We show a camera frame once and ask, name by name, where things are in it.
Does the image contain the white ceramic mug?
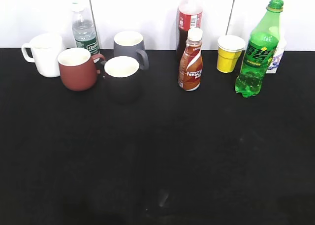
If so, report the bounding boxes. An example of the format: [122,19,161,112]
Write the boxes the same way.
[21,33,66,78]

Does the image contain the green Sprite soda bottle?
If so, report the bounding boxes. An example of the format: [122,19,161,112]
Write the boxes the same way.
[235,0,284,98]

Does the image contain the yellow paper cup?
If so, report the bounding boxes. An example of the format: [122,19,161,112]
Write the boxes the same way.
[217,35,246,73]

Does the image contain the cola bottle red label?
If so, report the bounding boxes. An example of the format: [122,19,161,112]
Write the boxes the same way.
[176,0,203,62]

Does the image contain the black ceramic mug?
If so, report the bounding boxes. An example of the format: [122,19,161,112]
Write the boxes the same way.
[100,56,142,104]

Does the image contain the brown Nescafe coffee bottle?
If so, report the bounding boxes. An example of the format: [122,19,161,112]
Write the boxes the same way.
[178,28,203,91]

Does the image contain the grey ceramic mug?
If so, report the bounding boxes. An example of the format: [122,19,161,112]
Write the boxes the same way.
[113,31,149,70]

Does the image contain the red ceramic mug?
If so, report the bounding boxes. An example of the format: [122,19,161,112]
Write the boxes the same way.
[57,47,105,92]

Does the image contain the clear water bottle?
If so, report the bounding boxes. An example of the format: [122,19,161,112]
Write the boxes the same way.
[71,1,100,55]

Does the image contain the white blueberry milk carton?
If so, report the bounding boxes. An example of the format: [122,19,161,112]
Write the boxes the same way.
[266,36,287,74]

